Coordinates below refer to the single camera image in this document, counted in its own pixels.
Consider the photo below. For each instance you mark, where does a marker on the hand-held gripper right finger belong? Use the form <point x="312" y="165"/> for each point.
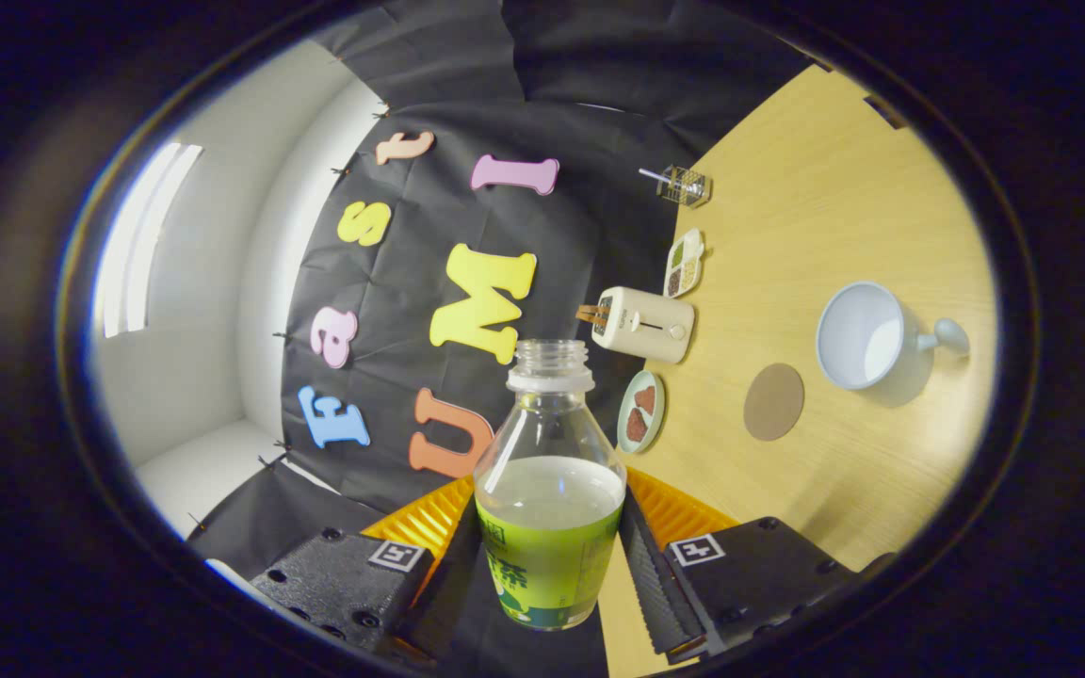
<point x="655" y="584"/>

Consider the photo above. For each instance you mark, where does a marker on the wooden table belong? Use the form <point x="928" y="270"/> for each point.
<point x="787" y="235"/>

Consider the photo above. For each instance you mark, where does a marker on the pale green plate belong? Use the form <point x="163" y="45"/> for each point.
<point x="624" y="420"/>

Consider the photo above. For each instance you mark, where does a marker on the white divided tray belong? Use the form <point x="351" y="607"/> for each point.
<point x="684" y="264"/>

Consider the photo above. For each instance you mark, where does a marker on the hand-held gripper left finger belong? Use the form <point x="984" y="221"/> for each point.
<point x="448" y="593"/>

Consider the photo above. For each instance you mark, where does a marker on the cream toaster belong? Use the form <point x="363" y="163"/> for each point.
<point x="646" y="325"/>

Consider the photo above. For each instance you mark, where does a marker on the white straw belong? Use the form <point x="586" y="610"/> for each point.
<point x="653" y="174"/>

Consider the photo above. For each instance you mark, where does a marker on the ceiling light panel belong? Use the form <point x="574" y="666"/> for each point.
<point x="133" y="254"/>

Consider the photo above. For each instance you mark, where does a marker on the round brown coaster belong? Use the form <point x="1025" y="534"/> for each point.
<point x="774" y="402"/>

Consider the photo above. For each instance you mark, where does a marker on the clear juice bottle green label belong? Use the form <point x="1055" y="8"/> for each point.
<point x="547" y="556"/>

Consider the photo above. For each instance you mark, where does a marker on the brown toast slice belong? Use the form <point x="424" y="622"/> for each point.
<point x="588" y="315"/>

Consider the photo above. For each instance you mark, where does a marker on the brown meat piece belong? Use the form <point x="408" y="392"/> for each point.
<point x="645" y="398"/>
<point x="637" y="427"/>

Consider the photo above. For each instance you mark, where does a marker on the pale grey cup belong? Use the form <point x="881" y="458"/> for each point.
<point x="858" y="334"/>

